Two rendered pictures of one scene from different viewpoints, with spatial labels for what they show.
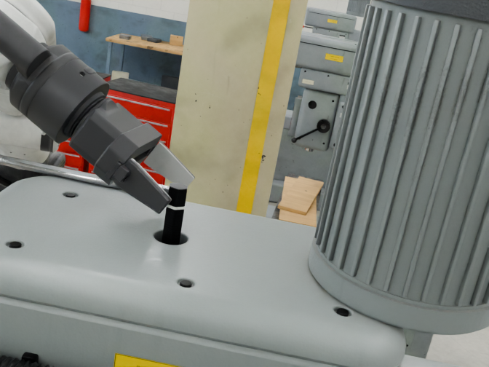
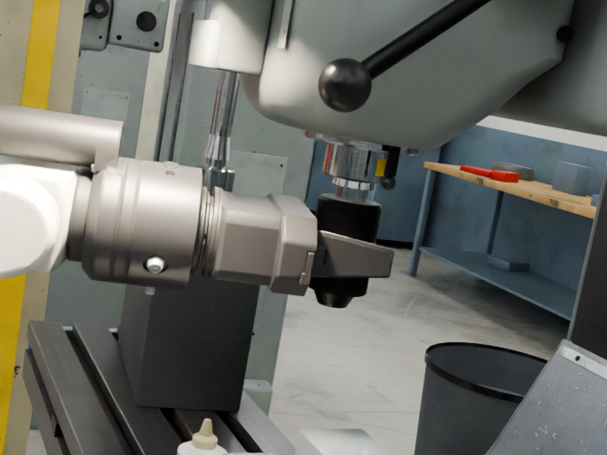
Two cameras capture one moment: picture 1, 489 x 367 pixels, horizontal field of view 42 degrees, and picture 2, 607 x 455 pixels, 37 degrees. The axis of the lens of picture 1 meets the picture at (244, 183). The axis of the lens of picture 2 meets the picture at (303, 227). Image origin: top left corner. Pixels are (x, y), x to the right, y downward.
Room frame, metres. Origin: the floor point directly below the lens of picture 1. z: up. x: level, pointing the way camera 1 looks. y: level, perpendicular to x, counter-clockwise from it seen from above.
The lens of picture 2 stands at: (0.05, 0.40, 1.34)
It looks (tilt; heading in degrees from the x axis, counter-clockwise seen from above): 9 degrees down; 332
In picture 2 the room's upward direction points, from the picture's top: 10 degrees clockwise
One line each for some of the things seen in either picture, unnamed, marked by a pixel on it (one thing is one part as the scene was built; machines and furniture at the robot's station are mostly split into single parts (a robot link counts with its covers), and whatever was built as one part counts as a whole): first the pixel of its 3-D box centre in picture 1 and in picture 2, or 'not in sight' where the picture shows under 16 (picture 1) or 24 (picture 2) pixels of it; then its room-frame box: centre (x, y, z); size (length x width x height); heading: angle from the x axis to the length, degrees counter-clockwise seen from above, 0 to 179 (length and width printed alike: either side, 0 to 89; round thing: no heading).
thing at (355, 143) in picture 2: not in sight; (361, 139); (0.62, 0.07, 1.31); 0.09 x 0.09 x 0.01
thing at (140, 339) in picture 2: not in sight; (185, 297); (1.07, 0.01, 1.06); 0.22 x 0.12 x 0.20; 170
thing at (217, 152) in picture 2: not in sight; (222, 117); (1.02, 0.02, 1.28); 0.03 x 0.03 x 0.11
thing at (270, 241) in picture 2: not in sight; (219, 236); (0.65, 0.15, 1.22); 0.13 x 0.12 x 0.10; 163
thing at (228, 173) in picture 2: not in sight; (214, 171); (1.02, 0.02, 1.22); 0.05 x 0.05 x 0.01
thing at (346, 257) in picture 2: not in sight; (350, 259); (0.59, 0.08, 1.23); 0.06 x 0.02 x 0.03; 73
